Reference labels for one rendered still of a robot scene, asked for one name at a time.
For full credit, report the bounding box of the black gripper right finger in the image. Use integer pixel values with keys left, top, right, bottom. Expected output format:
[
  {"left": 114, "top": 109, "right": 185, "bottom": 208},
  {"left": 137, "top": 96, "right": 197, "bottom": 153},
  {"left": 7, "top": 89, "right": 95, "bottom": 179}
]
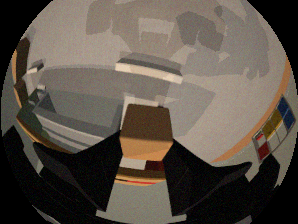
[{"left": 162, "top": 139, "right": 253, "bottom": 217}]

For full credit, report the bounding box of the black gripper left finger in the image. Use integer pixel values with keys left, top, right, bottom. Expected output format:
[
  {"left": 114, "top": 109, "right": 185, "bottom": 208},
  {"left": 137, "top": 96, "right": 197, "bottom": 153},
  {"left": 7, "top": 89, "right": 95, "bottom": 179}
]
[{"left": 32, "top": 129, "right": 124, "bottom": 212}]

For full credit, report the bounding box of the small brown block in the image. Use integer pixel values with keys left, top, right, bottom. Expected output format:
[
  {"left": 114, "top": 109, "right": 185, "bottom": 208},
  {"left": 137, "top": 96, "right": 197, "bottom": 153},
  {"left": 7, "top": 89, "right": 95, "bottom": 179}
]
[{"left": 120, "top": 103, "right": 173, "bottom": 161}]

